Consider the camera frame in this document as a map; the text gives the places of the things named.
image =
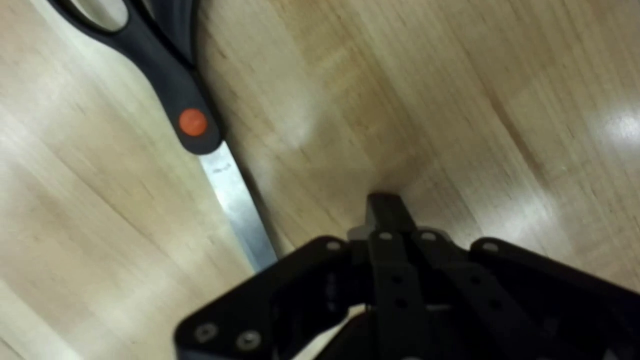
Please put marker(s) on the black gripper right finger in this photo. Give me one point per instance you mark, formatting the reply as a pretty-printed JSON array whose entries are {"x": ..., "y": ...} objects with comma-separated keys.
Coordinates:
[{"x": 520, "y": 293}]

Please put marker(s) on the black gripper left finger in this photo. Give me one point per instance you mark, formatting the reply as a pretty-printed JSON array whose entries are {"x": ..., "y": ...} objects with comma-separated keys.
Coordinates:
[{"x": 293, "y": 281}]

